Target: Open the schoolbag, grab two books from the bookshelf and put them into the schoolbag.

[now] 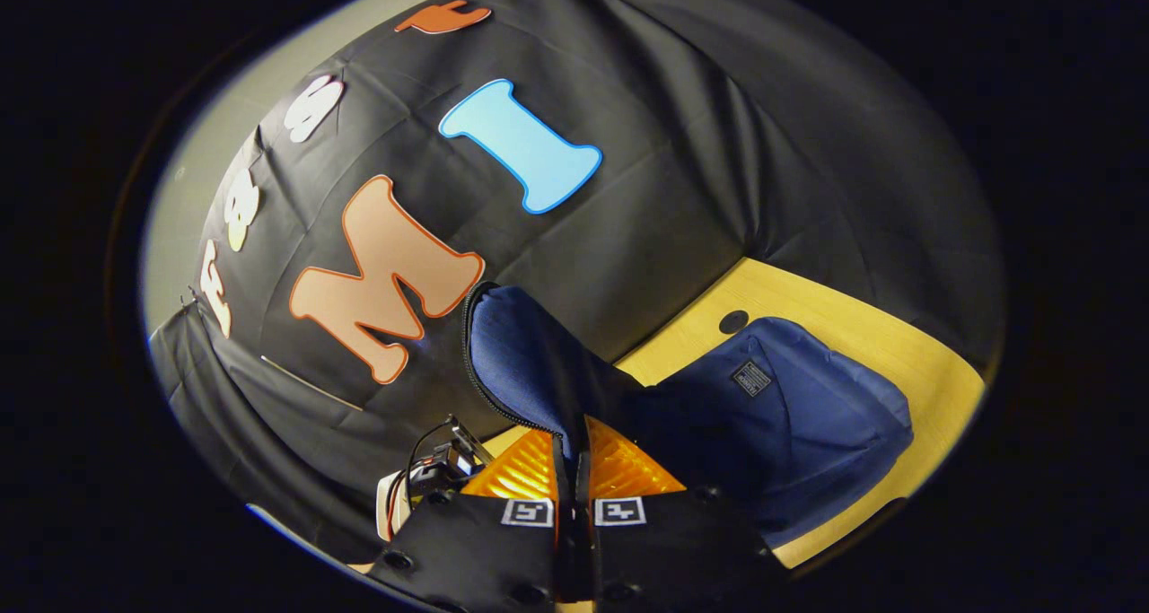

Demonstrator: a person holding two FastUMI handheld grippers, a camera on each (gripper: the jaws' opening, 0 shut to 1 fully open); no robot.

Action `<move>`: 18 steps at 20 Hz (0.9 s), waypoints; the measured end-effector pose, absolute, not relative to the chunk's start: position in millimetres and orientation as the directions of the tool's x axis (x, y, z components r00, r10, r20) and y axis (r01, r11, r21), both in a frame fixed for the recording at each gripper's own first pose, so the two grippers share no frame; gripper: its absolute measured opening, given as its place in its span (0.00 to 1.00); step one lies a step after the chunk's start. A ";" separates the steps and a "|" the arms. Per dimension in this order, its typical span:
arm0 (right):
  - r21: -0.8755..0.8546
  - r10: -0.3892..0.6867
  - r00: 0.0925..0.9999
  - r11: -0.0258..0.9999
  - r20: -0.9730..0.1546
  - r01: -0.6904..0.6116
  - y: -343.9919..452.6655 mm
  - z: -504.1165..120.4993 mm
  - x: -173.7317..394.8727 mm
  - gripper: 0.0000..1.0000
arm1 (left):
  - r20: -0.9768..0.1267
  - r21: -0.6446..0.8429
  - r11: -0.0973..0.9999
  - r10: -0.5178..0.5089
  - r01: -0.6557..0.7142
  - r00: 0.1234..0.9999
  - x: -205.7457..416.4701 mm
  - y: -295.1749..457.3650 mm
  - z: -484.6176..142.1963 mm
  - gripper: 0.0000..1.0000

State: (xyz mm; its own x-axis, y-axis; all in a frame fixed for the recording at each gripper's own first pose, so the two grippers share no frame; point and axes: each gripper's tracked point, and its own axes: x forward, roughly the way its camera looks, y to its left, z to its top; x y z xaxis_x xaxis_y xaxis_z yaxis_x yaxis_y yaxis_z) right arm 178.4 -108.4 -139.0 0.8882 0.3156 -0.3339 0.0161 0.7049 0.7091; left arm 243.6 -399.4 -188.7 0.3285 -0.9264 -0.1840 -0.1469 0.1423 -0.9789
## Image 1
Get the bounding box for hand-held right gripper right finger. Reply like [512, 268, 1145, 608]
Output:
[574, 414, 795, 613]

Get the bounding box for blue schoolbag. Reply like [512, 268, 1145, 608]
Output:
[462, 281, 915, 549]

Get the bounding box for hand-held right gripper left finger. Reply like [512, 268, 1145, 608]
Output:
[366, 426, 577, 613]

